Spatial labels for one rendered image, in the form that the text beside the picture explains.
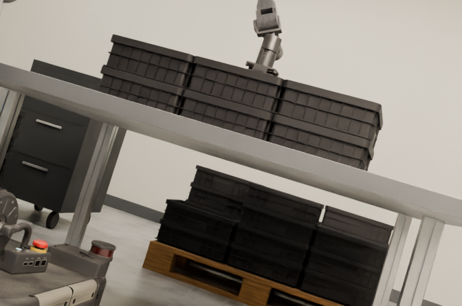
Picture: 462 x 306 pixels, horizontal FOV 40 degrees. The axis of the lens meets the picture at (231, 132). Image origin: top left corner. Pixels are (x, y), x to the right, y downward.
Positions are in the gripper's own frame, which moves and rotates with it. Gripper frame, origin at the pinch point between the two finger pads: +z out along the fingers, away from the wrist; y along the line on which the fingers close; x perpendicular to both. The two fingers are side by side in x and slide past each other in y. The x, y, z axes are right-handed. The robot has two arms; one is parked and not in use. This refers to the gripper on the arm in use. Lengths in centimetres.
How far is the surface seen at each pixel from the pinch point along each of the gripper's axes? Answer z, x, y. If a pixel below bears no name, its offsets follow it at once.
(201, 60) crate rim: -3.8, 9.3, 17.2
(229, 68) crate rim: -4.0, 9.2, 7.4
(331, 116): 1.1, 7.8, -26.8
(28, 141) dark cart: 43, -126, 152
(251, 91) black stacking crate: 0.8, 7.9, -1.2
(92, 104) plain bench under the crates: 23, 60, 19
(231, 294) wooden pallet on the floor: 81, -128, 12
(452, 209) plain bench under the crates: 20, 54, -63
